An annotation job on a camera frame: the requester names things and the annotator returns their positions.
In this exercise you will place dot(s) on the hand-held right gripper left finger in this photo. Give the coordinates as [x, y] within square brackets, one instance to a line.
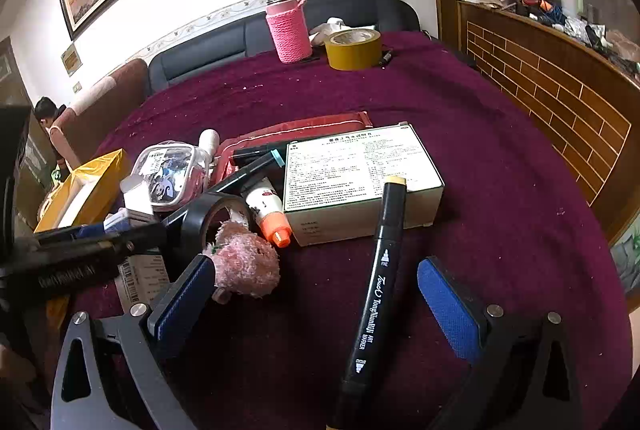
[177, 305]

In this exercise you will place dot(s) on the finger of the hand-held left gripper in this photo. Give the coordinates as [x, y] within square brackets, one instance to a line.
[100, 239]

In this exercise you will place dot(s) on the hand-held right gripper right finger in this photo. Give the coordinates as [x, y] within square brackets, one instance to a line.
[450, 310]

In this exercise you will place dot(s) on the blue and white box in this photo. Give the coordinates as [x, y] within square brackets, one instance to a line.
[117, 221]

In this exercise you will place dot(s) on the white barcode box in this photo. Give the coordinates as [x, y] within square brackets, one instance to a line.
[142, 275]

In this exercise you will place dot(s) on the small white box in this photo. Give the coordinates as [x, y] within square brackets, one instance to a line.
[137, 200]

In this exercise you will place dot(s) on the yellow box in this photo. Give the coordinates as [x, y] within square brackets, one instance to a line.
[105, 170]

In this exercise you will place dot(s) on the black marker with beige cap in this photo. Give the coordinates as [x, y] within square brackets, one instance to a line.
[375, 290]

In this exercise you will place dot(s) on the black tape roll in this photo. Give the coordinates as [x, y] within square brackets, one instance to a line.
[192, 220]

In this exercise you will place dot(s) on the transparent plastic case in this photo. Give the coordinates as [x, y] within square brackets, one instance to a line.
[165, 170]

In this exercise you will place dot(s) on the white bottle with orange cap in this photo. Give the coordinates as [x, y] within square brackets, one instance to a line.
[265, 205]

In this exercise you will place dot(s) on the black marker with teal cap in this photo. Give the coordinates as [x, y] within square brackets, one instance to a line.
[235, 177]

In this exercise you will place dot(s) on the red foil packet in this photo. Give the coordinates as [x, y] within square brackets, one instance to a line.
[300, 130]

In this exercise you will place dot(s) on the pink fluffy ball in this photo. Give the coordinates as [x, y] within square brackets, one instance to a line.
[245, 260]

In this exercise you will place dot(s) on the maroon tablecloth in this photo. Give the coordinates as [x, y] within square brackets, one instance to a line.
[500, 190]

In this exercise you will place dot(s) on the brown upholstered armchair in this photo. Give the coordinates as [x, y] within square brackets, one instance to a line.
[100, 105]

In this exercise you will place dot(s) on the white cylinder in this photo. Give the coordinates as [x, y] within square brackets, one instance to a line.
[209, 141]

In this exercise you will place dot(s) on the white medicine box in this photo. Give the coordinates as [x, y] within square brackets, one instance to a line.
[350, 170]

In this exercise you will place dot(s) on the carved wooden door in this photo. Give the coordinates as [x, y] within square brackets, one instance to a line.
[10, 70]

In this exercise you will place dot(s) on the black leather sofa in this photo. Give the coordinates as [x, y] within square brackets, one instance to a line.
[200, 55]

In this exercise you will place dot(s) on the wooden counter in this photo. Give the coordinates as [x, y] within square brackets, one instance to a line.
[540, 75]

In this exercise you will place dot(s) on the small black marker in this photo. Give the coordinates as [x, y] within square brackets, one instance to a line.
[386, 58]

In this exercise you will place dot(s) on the yellow tape roll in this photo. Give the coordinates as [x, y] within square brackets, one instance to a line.
[350, 57]

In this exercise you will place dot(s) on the pink knit-sleeved bottle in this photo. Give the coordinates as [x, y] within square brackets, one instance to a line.
[289, 35]

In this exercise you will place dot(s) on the white glove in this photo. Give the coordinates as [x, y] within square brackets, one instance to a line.
[325, 30]

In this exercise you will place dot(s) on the pile of small clutter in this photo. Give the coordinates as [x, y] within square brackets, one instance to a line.
[550, 12]

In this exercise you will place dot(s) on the gold wall plaque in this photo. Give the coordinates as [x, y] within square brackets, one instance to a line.
[71, 59]

